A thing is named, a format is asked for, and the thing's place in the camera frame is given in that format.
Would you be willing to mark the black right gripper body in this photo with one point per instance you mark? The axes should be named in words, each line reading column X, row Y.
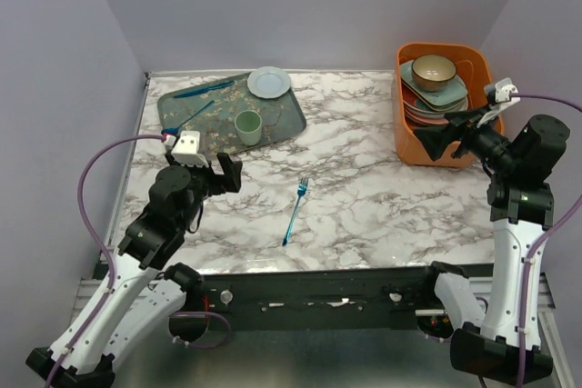
column 486, row 143

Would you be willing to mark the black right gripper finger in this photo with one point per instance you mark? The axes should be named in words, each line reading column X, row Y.
column 462, row 120
column 436, row 139

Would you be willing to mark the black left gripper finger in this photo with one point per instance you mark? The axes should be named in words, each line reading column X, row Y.
column 228, row 166
column 234, row 185

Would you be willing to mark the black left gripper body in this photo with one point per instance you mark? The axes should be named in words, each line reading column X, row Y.
column 205, row 182

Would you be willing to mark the teal rectangular dish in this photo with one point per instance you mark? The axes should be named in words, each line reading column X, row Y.
column 441, row 108
column 454, row 91

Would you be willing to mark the dark rimmed beige bowl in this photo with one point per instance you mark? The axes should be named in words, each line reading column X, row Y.
column 432, row 72

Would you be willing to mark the red rimmed beige plate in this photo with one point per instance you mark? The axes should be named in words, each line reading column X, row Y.
column 422, row 121

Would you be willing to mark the red plate teal flower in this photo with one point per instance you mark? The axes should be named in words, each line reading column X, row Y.
column 414, row 103

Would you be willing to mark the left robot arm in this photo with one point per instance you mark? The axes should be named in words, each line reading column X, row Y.
column 140, row 289

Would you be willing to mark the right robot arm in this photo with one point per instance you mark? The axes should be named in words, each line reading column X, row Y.
column 501, row 341

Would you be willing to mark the orange plastic bin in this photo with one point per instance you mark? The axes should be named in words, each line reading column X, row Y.
column 472, row 67

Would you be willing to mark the green plastic cup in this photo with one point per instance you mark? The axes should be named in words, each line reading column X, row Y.
column 249, row 126

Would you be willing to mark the blue metal spoon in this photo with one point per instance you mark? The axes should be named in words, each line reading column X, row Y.
column 176, row 129

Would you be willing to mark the floral teal serving tray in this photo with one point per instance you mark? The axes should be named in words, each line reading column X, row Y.
column 211, row 108

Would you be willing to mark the blue metal fork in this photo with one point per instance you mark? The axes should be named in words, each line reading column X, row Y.
column 301, row 192

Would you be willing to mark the blue metal knife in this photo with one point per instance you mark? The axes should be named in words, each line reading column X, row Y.
column 204, row 90

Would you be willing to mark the light blue scalloped plate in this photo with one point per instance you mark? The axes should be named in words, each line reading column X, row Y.
column 268, row 82

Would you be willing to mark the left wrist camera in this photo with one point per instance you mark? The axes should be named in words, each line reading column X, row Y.
column 184, row 149

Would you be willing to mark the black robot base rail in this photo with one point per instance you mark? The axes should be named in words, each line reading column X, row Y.
column 318, row 300

